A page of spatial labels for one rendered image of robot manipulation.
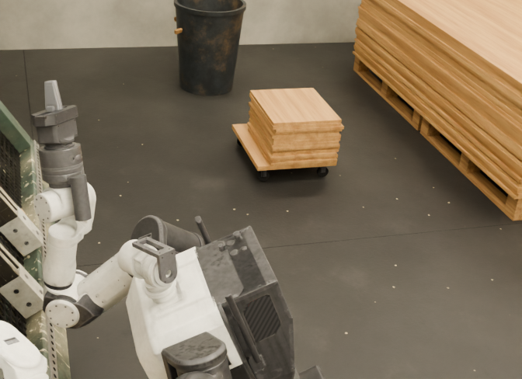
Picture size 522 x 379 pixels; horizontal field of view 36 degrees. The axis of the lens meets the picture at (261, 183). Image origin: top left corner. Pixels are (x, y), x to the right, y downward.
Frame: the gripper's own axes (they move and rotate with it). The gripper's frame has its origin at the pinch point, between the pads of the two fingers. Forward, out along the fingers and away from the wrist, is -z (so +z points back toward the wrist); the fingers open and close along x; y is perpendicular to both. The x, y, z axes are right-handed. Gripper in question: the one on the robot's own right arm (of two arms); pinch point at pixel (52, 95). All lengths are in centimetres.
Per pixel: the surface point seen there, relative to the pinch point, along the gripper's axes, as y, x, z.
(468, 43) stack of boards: -60, -372, 32
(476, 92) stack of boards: -66, -357, 60
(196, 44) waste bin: 128, -393, 27
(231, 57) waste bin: 110, -411, 39
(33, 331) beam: 29, -21, 66
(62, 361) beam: 20, -19, 73
